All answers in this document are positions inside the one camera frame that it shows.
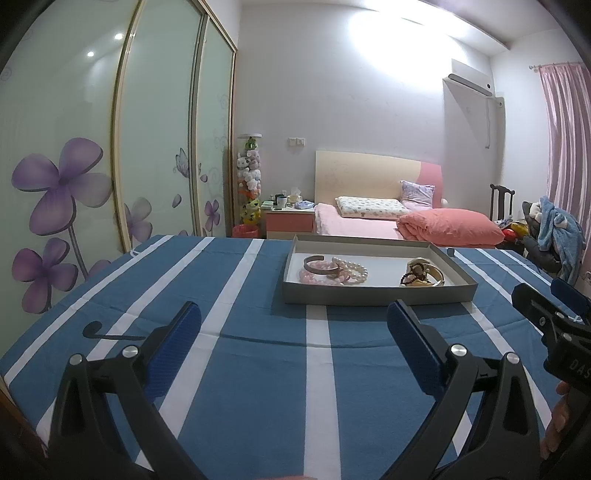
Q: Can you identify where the purple pillow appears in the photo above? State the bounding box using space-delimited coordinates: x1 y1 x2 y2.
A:
399 180 436 206

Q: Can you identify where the grey cardboard tray box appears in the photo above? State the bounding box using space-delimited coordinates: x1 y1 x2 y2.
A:
283 234 478 306

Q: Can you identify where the dark wooden chair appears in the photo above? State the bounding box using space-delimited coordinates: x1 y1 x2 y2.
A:
489 184 515 220

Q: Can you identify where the bed with cream pink headboard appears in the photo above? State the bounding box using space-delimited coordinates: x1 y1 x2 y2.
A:
314 150 506 247

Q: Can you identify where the curtain rod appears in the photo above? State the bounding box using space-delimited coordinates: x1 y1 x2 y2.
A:
529 60 585 73

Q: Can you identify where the wardrobe with purple flower doors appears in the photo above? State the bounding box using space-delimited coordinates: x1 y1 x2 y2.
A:
0 0 238 315

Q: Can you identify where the person's right hand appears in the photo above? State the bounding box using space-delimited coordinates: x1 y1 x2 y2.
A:
541 382 575 460

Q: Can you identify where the pink white nightstand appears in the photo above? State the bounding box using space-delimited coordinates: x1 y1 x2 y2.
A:
266 205 317 240

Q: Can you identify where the pink quilt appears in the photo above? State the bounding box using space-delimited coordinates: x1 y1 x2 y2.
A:
396 208 506 247

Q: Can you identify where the blue plush garment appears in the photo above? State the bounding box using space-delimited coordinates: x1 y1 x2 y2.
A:
536 196 585 284

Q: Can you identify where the pink bead bracelet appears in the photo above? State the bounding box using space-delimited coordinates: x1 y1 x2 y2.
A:
299 261 352 286

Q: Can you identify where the clear tube of plush toys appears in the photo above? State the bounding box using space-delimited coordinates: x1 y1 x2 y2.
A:
235 134 264 227

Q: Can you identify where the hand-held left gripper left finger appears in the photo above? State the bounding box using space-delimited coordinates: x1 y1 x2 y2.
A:
48 301 208 480

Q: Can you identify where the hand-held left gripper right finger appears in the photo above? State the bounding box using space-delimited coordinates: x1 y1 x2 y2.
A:
387 299 541 480

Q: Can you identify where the dark red bead bracelet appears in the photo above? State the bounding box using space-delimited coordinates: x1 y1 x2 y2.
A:
400 263 428 287

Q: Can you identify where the grey metal cuff bracelet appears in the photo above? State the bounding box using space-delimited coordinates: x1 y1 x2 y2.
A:
303 255 340 278

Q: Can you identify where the white printed pillow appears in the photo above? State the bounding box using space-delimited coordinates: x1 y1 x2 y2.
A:
335 196 411 219

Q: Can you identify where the yellow amber bangle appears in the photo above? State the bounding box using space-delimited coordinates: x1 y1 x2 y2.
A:
406 257 446 288

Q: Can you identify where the red yellow toy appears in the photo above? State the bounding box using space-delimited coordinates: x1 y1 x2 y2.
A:
501 220 529 241

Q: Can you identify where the blue white striped tablecloth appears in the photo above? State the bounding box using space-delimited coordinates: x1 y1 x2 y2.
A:
0 234 591 480

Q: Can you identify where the white pearl bracelet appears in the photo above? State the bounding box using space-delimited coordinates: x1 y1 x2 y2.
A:
332 258 369 283

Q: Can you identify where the pink curtain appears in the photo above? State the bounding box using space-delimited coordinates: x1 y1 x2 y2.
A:
538 62 591 287

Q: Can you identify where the white air conditioner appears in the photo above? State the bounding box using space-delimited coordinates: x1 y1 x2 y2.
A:
448 59 494 97

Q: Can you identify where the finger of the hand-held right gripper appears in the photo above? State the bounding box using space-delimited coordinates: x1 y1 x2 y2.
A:
512 283 591 344
551 277 591 319

